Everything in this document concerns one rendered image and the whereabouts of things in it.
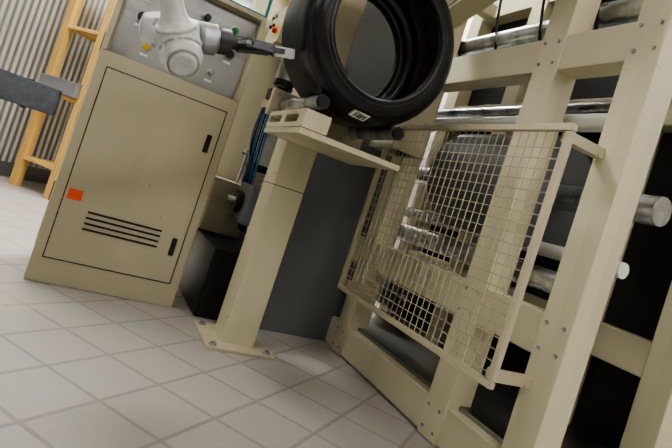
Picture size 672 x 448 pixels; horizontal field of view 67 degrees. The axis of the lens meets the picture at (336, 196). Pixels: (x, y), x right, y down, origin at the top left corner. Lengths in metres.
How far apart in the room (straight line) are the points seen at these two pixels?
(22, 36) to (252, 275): 3.38
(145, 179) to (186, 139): 0.22
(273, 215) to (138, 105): 0.68
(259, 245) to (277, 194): 0.20
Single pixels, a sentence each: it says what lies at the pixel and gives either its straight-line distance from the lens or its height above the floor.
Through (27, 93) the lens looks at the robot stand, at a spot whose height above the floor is 0.63.
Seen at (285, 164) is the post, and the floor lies 0.70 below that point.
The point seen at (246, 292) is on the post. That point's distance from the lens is 1.95.
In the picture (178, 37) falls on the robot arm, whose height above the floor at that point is 0.88.
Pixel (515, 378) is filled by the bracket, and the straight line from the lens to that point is 1.48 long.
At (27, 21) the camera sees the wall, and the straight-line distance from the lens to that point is 4.87.
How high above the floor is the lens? 0.61
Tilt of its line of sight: 1 degrees up
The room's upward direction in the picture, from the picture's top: 18 degrees clockwise
